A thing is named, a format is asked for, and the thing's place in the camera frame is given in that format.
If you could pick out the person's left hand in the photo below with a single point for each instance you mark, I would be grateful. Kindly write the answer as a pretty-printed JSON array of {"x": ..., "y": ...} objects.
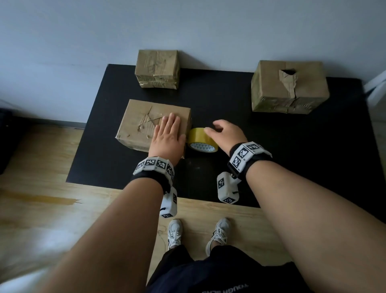
[{"x": 167, "y": 140}]

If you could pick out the person's right hand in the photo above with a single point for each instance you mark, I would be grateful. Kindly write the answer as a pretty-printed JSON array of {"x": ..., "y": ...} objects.
[{"x": 230, "y": 134}]

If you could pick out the yellow tape roll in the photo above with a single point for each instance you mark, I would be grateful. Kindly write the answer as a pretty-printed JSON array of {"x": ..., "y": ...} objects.
[{"x": 197, "y": 137}]

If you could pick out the tall cardboard box square hole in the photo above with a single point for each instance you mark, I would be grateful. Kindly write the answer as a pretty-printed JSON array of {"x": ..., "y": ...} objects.
[{"x": 138, "y": 120}]

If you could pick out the small cardboard box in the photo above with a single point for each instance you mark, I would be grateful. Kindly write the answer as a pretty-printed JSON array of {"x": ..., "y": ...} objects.
[{"x": 156, "y": 68}]

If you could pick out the wide cardboard box torn flap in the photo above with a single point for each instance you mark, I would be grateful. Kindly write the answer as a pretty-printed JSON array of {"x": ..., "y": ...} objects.
[{"x": 307, "y": 81}]

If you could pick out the person's right forearm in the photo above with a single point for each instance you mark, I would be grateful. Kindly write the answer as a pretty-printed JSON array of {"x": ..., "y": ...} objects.
[{"x": 316, "y": 232}]

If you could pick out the person's left forearm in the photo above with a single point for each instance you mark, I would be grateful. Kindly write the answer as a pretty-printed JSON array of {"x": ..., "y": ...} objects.
[{"x": 105, "y": 241}]

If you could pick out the black marker wristband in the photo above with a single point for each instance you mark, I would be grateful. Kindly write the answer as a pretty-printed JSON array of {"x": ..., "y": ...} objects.
[
  {"x": 247, "y": 158},
  {"x": 153, "y": 172}
]

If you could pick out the white left sneaker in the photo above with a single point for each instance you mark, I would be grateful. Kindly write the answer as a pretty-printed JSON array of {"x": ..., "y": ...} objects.
[{"x": 175, "y": 234}]

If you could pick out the white sneaker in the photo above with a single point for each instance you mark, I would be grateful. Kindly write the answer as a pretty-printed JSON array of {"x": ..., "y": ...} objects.
[
  {"x": 220, "y": 234},
  {"x": 175, "y": 234}
]

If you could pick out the white right sneaker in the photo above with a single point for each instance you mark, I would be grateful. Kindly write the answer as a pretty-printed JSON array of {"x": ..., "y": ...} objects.
[{"x": 220, "y": 234}]

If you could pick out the thin black thread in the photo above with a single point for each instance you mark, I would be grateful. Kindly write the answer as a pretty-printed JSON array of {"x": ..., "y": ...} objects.
[{"x": 165, "y": 241}]

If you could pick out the black shorts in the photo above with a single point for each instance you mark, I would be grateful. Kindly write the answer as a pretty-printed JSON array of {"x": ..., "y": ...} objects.
[{"x": 226, "y": 271}]

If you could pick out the black bag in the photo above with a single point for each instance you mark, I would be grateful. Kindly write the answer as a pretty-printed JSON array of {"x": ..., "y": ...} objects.
[{"x": 6, "y": 139}]

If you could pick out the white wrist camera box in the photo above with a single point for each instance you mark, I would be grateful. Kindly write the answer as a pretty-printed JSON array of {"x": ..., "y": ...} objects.
[
  {"x": 169, "y": 203},
  {"x": 227, "y": 188}
]

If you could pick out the white metal shelf frame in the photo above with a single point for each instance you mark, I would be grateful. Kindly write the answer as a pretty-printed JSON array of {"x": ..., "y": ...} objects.
[{"x": 375, "y": 90}]

